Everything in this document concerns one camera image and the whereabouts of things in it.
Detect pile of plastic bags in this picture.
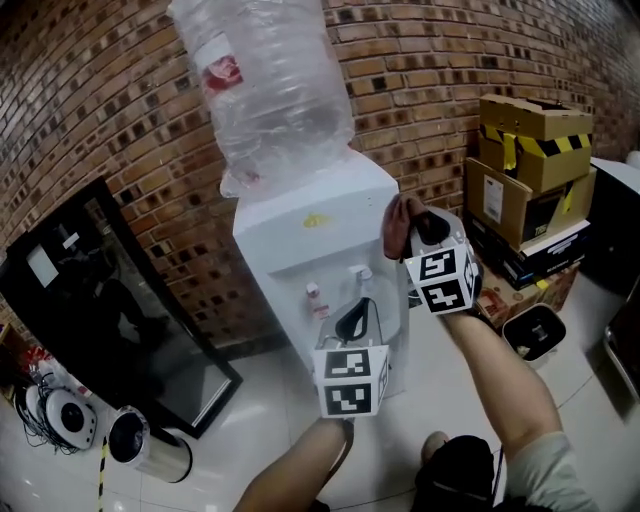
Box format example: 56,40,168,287
0,319,92,402

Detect cardboard box with striped tape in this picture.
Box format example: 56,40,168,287
477,93,594,194

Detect steel trash can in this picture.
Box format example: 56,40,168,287
106,405,194,484

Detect brown cloth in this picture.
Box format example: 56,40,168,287
381,193,442,262

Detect plastic-wrapped water bottle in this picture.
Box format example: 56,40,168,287
169,0,357,199

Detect person's black shorts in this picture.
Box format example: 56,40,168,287
413,434,502,512

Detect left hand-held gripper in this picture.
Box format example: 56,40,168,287
312,298,391,419

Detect person's left forearm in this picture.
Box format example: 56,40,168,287
232,417,354,512

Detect person's right shoe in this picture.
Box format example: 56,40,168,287
421,430,452,464

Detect white round device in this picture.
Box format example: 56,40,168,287
42,387,97,448

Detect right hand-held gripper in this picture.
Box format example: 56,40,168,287
403,212,485,318

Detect person's beige shirt sleeve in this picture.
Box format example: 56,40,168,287
502,432,599,512

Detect cardboard box with white label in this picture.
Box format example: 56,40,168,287
464,157,599,252

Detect white water dispenser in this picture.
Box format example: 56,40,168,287
232,149,412,400

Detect yellow and black striped tape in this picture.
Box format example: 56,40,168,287
94,434,112,512

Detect black framed glass panel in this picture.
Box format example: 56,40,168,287
0,174,245,441

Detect black box with white lid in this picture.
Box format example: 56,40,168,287
519,219,592,262

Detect metal framed chair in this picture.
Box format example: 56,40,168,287
602,279,640,427

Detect flat black box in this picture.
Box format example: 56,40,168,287
467,214,532,292

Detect printed cardboard box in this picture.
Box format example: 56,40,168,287
479,259,582,332

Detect white square waste bin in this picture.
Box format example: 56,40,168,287
501,305,568,372

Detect black cabinet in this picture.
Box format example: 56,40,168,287
579,157,640,297

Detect person's right forearm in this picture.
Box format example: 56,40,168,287
439,307,564,469

